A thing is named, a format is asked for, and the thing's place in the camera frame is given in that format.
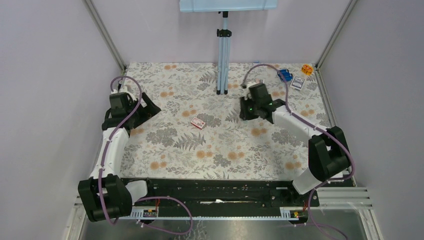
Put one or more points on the light blue tripod stand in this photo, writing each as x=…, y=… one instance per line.
x=224, y=43

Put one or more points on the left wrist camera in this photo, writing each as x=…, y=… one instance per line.
x=124, y=89

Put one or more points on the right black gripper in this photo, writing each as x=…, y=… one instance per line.
x=244, y=115

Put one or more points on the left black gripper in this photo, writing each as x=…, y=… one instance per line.
x=148, y=111

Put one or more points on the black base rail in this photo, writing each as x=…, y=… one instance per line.
x=184, y=199

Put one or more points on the blue toy car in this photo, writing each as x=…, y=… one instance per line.
x=285, y=75

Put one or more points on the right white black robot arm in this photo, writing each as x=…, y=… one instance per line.
x=328, y=154

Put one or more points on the floral patterned table mat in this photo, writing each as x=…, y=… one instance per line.
x=169, y=146

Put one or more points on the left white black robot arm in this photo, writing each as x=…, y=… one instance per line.
x=111, y=159

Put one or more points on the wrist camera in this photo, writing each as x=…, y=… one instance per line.
x=124, y=89
x=250, y=84

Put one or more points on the light blue board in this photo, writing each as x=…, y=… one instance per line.
x=197, y=6

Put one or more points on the orange round toy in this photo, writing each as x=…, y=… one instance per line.
x=307, y=69

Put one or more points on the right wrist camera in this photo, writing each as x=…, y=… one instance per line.
x=250, y=84

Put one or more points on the red white staple box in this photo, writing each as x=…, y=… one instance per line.
x=198, y=123

